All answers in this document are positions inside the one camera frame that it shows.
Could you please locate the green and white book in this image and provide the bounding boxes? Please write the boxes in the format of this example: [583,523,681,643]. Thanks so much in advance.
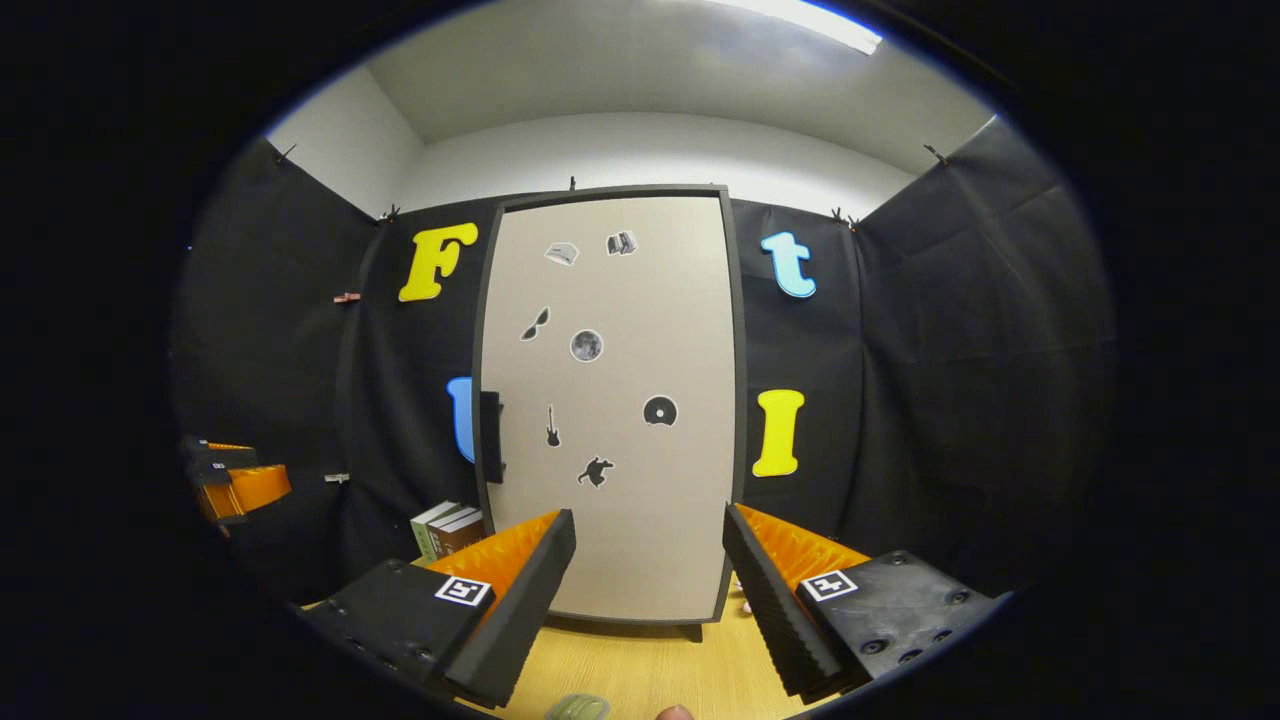
[410,500,461,563]

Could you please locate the black cabinet door handle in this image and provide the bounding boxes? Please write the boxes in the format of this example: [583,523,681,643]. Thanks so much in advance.
[478,390,504,485]

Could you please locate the dark brown book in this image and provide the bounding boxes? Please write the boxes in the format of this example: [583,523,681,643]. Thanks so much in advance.
[437,513,488,558]

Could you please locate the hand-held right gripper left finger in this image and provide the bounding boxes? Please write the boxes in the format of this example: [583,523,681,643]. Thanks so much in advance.
[300,508,578,709]

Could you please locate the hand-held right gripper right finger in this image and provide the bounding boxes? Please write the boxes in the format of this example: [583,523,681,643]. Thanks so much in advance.
[722,503,1001,704]

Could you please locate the dark grey cabinet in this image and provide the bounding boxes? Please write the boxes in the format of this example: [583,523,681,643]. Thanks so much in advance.
[470,183,749,643]

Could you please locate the long ceiling light strip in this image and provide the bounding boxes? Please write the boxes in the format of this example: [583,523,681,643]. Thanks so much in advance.
[700,0,884,56]

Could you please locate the brown book with white label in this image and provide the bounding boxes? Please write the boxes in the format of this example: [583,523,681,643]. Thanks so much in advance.
[425,507,476,559]

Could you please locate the black backdrop cloth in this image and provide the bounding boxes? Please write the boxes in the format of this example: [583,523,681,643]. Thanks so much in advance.
[170,115,1116,606]

